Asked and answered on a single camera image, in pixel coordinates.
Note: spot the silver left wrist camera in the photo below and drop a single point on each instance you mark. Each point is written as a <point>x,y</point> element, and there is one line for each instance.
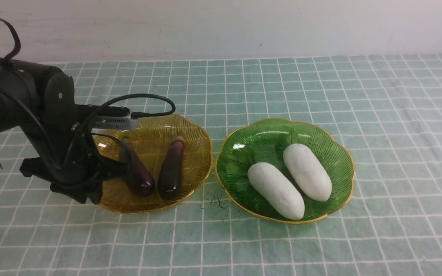
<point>115,118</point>

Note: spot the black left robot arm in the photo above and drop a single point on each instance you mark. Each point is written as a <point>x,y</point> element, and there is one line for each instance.
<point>40,99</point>

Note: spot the green checkered tablecloth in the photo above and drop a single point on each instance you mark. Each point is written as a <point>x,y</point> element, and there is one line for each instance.
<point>386,110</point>

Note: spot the white radish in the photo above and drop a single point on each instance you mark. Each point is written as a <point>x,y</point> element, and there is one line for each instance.
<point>305,168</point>
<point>254,179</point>

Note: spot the green plastic plate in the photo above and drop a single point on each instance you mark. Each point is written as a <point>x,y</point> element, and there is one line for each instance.
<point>265,140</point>

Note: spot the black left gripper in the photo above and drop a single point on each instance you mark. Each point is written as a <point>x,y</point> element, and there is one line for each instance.
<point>68,157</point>

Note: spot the purple eggplant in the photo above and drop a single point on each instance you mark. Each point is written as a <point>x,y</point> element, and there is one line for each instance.
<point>170,176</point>
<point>138,178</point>

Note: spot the amber plastic plate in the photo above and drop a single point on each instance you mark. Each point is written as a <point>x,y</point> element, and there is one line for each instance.
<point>151,138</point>

